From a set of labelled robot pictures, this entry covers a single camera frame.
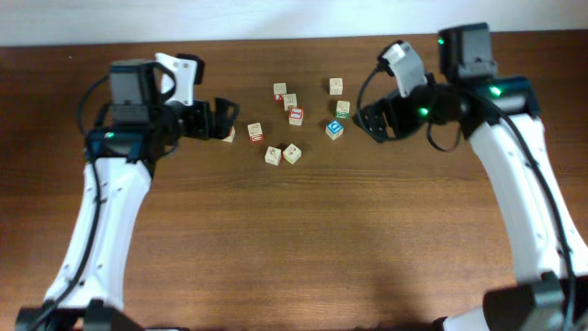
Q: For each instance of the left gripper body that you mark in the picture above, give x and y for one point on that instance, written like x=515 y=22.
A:
x=193 y=122

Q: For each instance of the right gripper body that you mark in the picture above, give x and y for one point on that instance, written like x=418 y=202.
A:
x=403 y=115

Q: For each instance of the green letter R block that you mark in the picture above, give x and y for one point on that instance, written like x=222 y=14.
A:
x=342 y=109

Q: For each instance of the wooden picture block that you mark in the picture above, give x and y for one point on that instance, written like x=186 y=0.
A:
x=292 y=153
x=273 y=156

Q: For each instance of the blue letter D block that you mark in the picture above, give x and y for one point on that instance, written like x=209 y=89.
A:
x=334 y=129

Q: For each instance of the red letter I block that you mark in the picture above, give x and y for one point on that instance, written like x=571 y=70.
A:
x=296 y=116

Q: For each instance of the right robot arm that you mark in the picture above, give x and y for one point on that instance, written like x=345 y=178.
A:
x=500 y=118

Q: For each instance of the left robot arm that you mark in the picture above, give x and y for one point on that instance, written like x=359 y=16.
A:
x=130 y=119

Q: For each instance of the red letter A block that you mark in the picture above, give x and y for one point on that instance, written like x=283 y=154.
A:
x=230 y=137

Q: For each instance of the snail picture block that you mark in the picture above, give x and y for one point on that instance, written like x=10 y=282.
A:
x=255 y=132

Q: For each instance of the letter E block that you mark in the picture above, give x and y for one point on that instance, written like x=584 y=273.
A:
x=280 y=90

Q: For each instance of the letter K block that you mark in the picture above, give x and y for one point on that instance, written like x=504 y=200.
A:
x=290 y=101

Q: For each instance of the far right wooden block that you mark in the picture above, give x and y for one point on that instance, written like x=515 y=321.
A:
x=336 y=86

